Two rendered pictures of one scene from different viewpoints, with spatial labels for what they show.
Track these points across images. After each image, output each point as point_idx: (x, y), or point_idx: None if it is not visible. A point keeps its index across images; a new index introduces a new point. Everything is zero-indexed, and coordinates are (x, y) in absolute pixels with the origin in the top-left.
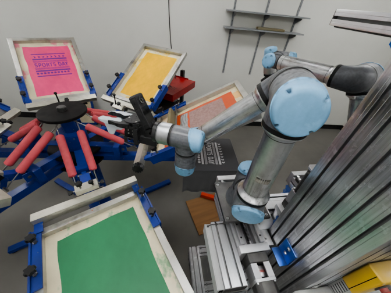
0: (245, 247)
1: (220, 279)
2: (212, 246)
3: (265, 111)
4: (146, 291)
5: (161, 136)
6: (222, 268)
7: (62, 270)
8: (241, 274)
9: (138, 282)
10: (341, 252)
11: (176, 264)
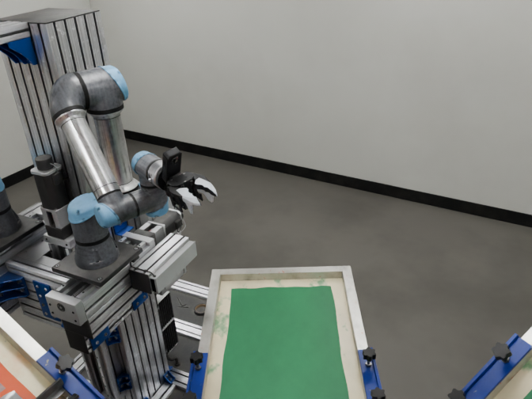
0: (145, 239)
1: (185, 245)
2: (169, 262)
3: (109, 104)
4: (252, 313)
5: None
6: (178, 245)
7: (340, 370)
8: (167, 237)
9: (256, 323)
10: None
11: (208, 309)
